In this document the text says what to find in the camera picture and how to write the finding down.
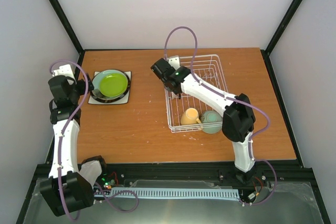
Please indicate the grey bowl under plate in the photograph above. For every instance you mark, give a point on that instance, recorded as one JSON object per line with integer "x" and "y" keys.
{"x": 97, "y": 93}

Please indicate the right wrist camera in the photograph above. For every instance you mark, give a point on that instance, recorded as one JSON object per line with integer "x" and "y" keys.
{"x": 174, "y": 61}

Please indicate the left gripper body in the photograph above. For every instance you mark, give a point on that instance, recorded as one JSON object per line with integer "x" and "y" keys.
{"x": 83, "y": 85}

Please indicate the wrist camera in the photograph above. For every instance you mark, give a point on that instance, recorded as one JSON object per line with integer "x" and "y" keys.
{"x": 64, "y": 70}
{"x": 174, "y": 61}

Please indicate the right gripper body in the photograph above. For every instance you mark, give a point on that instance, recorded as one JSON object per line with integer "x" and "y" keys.
{"x": 164, "y": 82}

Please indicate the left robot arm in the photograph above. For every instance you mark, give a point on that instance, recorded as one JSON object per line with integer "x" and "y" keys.
{"x": 69, "y": 186}

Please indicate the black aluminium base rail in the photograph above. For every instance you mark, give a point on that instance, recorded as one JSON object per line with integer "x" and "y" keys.
{"x": 219, "y": 173}

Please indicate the yellow ceramic mug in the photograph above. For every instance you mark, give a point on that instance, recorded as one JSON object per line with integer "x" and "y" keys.
{"x": 190, "y": 117}

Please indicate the white wire dish rack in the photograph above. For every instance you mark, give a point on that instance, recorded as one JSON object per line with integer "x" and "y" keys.
{"x": 209, "y": 69}

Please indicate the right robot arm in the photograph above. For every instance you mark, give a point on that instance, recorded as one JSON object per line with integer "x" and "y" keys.
{"x": 238, "y": 117}

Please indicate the light blue plate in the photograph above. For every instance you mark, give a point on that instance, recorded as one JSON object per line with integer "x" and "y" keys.
{"x": 110, "y": 84}

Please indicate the lime green small plate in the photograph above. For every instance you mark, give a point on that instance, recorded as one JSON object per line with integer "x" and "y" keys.
{"x": 113, "y": 84}

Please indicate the light blue cable duct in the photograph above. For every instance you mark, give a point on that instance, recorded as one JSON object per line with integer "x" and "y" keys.
{"x": 170, "y": 193}

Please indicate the square black-rimmed plate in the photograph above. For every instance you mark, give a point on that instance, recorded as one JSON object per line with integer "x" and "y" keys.
{"x": 122, "y": 99}

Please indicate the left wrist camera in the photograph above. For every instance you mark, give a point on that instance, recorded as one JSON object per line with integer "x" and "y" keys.
{"x": 64, "y": 70}

